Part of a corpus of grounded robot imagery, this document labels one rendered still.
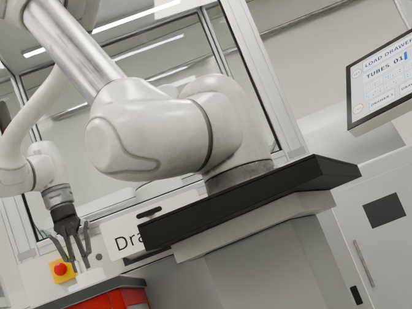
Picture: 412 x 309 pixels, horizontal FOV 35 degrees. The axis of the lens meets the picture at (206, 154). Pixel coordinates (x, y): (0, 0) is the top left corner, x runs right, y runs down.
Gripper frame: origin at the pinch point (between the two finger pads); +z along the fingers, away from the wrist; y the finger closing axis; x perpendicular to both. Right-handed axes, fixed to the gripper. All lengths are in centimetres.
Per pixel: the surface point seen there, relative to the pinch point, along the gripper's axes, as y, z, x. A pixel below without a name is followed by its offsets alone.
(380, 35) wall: 232, -126, 323
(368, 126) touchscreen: 98, -11, 7
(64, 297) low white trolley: 3.1, 8.6, -44.2
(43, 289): -16.7, -0.3, 15.3
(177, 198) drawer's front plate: 34.0, -7.9, -13.1
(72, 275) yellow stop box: -5.9, -0.9, 11.1
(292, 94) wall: 145, -107, 328
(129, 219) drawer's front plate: 19.6, -7.4, -13.5
